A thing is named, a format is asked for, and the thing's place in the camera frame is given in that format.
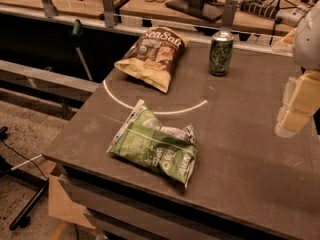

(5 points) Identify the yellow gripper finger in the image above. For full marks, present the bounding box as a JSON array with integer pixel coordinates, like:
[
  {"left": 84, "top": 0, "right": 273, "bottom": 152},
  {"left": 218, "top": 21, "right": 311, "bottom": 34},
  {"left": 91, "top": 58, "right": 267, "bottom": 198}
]
[
  {"left": 282, "top": 71, "right": 320, "bottom": 115},
  {"left": 275, "top": 107, "right": 310, "bottom": 134}
]

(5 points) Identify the green jalapeno chip bag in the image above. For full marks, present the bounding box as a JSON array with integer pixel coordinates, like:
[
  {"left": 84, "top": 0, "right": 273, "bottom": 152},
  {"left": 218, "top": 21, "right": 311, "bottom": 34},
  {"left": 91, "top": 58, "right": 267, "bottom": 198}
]
[{"left": 107, "top": 100, "right": 198, "bottom": 187}]

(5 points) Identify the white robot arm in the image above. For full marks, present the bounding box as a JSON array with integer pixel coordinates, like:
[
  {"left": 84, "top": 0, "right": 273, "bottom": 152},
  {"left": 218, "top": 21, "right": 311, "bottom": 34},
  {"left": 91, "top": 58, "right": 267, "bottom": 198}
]
[{"left": 275, "top": 1, "right": 320, "bottom": 138}]

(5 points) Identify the green soda can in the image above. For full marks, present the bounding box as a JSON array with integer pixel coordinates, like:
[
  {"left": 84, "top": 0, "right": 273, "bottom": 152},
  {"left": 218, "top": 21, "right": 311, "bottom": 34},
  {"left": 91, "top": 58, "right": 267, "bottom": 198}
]
[{"left": 209, "top": 31, "right": 233, "bottom": 76}]

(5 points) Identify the brown sea salt chip bag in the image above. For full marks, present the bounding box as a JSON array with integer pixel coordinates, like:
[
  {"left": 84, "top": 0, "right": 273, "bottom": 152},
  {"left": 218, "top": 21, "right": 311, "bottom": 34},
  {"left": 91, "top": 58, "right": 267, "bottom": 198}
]
[{"left": 114, "top": 27, "right": 189, "bottom": 93}]

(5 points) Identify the black power strip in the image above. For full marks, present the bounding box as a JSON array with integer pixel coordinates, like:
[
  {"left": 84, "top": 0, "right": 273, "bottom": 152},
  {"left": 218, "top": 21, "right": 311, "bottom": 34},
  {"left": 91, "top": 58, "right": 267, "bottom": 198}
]
[{"left": 240, "top": 0, "right": 279, "bottom": 19}]

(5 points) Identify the black monitor stand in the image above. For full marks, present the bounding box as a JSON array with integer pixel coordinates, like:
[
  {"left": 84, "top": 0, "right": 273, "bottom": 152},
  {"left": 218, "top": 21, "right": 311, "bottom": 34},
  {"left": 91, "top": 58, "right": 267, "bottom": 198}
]
[{"left": 165, "top": 0, "right": 224, "bottom": 22}]

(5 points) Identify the cardboard box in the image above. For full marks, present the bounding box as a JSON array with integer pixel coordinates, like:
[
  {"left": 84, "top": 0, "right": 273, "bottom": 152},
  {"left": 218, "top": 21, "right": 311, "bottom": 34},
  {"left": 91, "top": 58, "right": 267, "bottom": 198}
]
[{"left": 48, "top": 166, "right": 95, "bottom": 229}]

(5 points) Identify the black chair base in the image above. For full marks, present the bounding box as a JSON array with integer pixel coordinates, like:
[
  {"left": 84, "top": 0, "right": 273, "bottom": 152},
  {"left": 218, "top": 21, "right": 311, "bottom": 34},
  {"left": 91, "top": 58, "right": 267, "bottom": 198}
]
[{"left": 0, "top": 126, "right": 49, "bottom": 232}]

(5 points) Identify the metal rail bracket right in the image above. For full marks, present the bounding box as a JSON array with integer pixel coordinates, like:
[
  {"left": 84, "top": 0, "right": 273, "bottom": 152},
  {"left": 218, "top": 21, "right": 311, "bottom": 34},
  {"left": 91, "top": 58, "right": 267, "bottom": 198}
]
[{"left": 220, "top": 0, "right": 238, "bottom": 29}]

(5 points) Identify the metal rail bracket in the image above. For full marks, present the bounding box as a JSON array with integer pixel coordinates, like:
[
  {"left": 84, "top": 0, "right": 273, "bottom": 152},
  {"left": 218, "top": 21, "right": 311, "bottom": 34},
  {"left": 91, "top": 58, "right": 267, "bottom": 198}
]
[
  {"left": 102, "top": 0, "right": 117, "bottom": 28},
  {"left": 41, "top": 0, "right": 58, "bottom": 18},
  {"left": 220, "top": 0, "right": 238, "bottom": 29}
]

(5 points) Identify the metal rail bracket middle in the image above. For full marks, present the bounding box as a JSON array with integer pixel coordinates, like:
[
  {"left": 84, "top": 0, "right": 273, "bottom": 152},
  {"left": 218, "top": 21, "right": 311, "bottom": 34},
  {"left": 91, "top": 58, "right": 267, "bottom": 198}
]
[{"left": 102, "top": 0, "right": 117, "bottom": 28}]

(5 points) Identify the green handled tool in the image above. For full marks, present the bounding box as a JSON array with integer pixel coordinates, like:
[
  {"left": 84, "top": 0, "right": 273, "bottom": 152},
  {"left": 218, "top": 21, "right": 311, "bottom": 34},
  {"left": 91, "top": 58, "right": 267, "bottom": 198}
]
[{"left": 70, "top": 18, "right": 94, "bottom": 82}]

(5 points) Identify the metal rail bracket left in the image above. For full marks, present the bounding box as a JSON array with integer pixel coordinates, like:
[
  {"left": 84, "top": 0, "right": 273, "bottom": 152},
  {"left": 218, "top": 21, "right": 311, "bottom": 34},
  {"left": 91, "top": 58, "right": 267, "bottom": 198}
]
[{"left": 41, "top": 0, "right": 58, "bottom": 18}]

